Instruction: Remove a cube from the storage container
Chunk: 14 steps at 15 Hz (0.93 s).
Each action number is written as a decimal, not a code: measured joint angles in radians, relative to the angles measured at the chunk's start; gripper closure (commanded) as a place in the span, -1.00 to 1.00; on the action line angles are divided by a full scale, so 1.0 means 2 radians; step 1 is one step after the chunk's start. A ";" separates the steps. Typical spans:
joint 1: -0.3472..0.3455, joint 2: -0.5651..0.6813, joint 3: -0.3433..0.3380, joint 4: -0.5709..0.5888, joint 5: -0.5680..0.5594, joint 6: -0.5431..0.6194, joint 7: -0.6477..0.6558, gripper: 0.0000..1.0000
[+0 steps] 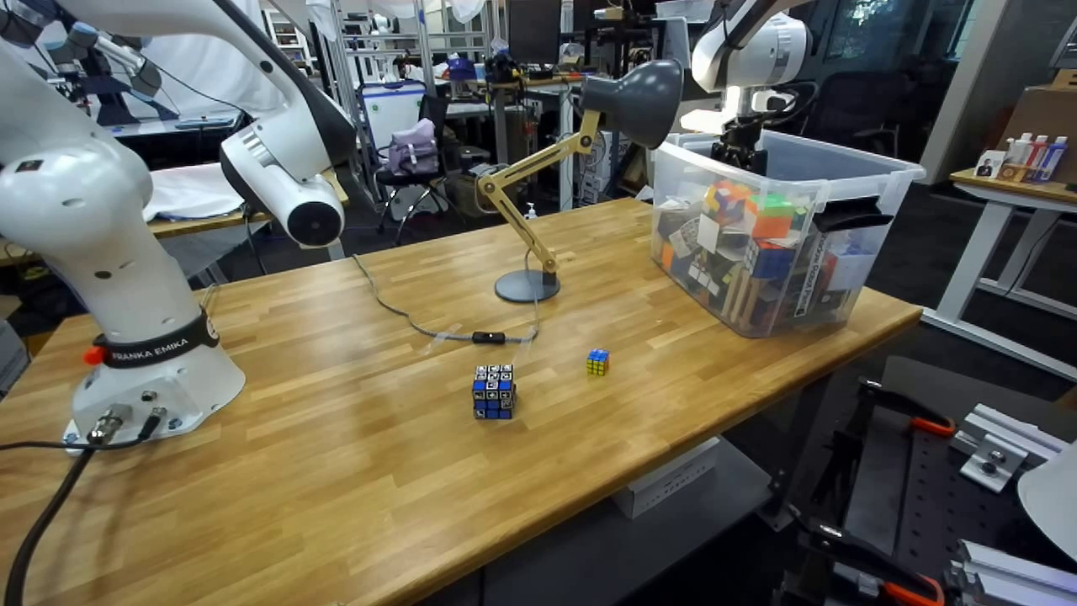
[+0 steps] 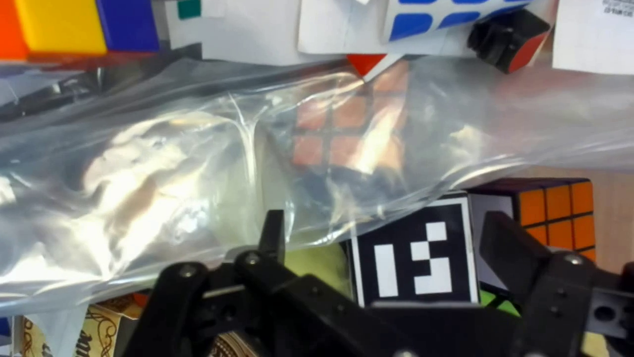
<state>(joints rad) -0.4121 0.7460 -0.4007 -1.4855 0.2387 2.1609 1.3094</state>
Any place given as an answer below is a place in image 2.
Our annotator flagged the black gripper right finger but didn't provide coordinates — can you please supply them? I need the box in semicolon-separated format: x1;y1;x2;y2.
479;213;634;357

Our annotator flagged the stickerless multicolour puzzle cube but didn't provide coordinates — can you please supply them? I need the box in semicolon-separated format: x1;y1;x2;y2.
0;0;163;66

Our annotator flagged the black white tag cube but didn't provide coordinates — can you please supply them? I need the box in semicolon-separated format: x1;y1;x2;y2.
344;197;482;310

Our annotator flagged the white paper card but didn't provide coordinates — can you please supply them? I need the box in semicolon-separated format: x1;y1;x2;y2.
163;0;302;68
552;0;634;76
294;0;391;56

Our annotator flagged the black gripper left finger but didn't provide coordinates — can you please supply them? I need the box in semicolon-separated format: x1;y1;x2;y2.
120;209;362;357

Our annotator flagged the clear plastic bag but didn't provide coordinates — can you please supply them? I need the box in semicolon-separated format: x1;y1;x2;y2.
0;56;634;320

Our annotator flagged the white blue puzzle cube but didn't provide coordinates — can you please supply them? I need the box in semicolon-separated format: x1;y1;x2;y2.
381;0;530;42

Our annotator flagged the black cube red face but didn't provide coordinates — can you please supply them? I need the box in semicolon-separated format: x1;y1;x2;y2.
465;7;552;76

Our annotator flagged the black Rubik's cube orange face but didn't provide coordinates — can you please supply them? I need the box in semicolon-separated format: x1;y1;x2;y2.
471;177;599;267

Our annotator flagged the yellow green puzzle cube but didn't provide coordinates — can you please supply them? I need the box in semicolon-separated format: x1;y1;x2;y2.
284;245;352;296

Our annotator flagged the printed wooden puzzle box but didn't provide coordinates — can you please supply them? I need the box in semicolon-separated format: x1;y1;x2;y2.
11;294;156;357

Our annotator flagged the pale orange sticker cube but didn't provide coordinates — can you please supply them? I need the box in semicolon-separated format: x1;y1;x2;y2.
265;58;413;181

